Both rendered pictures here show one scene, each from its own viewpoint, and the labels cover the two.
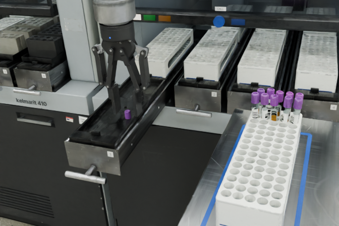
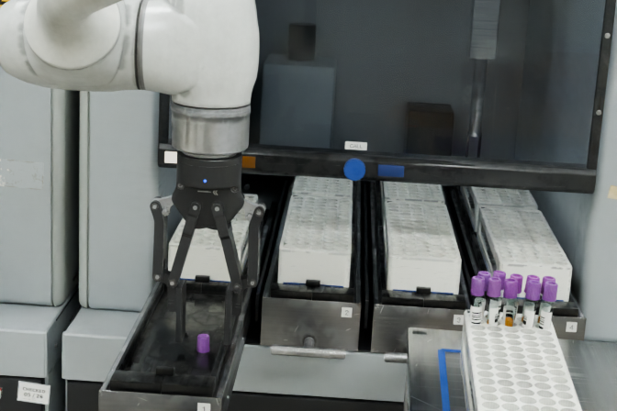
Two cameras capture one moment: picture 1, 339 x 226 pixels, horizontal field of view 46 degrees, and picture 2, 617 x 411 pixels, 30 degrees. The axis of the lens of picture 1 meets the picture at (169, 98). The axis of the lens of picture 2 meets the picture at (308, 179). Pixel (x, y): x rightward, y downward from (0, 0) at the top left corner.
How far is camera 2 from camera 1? 0.59 m
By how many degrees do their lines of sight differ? 23
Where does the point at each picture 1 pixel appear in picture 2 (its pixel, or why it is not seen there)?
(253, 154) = (502, 370)
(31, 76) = not seen: outside the picture
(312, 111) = not seen: hidden behind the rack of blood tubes
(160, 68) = not seen: hidden behind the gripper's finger
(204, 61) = (321, 249)
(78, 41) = (28, 209)
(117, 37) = (219, 180)
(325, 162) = (600, 393)
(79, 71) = (16, 281)
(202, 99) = (321, 325)
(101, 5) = (201, 120)
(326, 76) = (554, 271)
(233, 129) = (425, 357)
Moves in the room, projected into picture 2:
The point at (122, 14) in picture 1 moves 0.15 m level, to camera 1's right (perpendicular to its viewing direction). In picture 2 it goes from (235, 138) to (360, 136)
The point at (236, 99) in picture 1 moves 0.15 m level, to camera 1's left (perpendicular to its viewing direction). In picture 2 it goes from (392, 321) to (286, 328)
